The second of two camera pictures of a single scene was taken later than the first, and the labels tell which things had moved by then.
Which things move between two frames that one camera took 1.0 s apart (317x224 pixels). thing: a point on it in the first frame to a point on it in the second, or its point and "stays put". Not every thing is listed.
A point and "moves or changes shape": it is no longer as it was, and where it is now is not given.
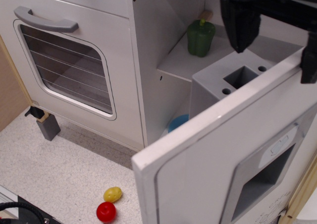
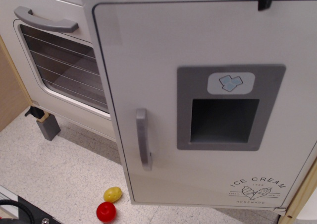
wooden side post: x=302 y=195 stays put
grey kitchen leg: x=49 y=128 stays put
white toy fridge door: x=243 y=166 moves or changes shape
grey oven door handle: x=64 y=25 stays put
